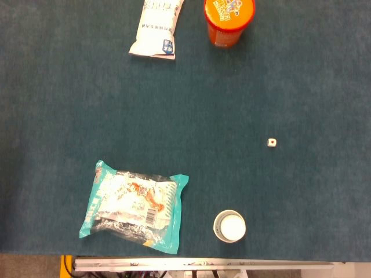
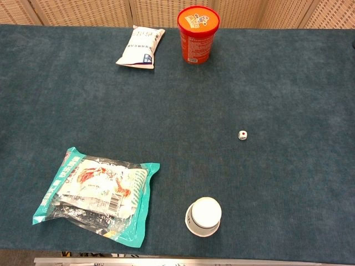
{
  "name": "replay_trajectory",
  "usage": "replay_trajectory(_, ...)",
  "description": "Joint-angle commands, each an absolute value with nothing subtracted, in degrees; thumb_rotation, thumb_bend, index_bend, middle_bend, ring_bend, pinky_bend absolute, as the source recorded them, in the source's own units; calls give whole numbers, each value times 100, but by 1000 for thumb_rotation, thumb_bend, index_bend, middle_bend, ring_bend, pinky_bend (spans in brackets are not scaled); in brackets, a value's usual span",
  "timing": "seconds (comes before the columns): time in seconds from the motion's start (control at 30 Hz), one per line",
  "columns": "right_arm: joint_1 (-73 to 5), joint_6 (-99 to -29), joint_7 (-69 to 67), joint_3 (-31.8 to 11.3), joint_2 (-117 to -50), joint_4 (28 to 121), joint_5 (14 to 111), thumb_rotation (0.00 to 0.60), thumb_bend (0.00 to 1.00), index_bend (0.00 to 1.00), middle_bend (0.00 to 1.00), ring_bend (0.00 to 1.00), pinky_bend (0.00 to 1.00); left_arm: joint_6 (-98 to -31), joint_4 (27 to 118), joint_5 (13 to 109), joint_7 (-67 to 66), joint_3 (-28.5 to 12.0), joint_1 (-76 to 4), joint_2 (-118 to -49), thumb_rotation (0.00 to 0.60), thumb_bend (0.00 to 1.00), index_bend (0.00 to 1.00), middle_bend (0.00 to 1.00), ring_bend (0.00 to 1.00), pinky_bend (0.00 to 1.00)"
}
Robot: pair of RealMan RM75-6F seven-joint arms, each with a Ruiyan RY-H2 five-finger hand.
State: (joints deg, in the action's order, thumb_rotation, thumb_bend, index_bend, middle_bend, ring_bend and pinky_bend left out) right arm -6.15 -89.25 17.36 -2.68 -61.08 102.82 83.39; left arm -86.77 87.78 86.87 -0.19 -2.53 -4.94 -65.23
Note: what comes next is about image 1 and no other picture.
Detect dark teal table cloth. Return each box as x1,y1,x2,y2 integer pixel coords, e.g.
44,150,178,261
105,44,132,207
0,0,371,262

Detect teal instant noodle packet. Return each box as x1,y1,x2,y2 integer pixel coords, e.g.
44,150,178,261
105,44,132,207
78,159,190,255

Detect orange lidded snack cup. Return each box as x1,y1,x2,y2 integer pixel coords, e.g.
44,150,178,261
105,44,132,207
203,0,257,49

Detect black cable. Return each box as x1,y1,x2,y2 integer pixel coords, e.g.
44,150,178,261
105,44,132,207
64,255,74,277

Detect white milk pouch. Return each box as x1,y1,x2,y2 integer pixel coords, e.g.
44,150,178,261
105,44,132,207
128,0,186,61

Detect yellow frame part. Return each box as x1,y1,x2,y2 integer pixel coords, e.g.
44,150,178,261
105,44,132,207
60,254,73,278

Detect white paper cup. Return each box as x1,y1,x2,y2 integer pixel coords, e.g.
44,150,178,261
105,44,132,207
213,209,247,243

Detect aluminium frame rail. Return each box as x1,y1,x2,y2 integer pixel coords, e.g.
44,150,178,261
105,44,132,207
72,257,336,273

